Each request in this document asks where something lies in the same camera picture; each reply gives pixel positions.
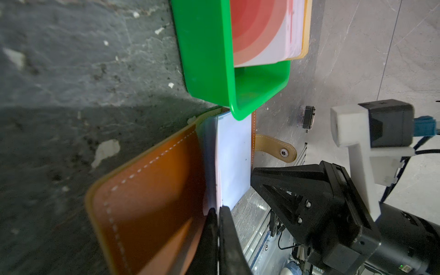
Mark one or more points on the brown leather card holder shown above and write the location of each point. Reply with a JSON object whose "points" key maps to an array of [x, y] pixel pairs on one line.
{"points": [[148, 214]]}

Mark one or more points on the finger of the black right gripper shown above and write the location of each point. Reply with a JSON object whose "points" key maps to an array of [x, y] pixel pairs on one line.
{"points": [[300, 196]]}

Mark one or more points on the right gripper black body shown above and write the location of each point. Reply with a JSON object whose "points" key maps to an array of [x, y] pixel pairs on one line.
{"points": [[331, 220]]}

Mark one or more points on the green plastic card bin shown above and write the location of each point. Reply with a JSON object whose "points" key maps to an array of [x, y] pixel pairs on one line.
{"points": [[205, 40]]}

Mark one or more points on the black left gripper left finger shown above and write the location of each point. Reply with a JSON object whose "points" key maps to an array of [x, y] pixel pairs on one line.
{"points": [[205, 261]]}

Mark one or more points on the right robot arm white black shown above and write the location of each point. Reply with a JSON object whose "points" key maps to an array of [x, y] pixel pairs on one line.
{"points": [[409, 244]]}

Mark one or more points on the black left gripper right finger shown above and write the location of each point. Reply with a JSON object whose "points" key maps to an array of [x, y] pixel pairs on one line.
{"points": [[231, 258]]}

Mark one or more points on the small black pink object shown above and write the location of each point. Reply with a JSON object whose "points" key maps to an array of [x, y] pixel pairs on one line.
{"points": [[306, 117]]}

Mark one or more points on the stack of cards in bin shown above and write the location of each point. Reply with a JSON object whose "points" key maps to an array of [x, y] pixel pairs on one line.
{"points": [[270, 31]]}

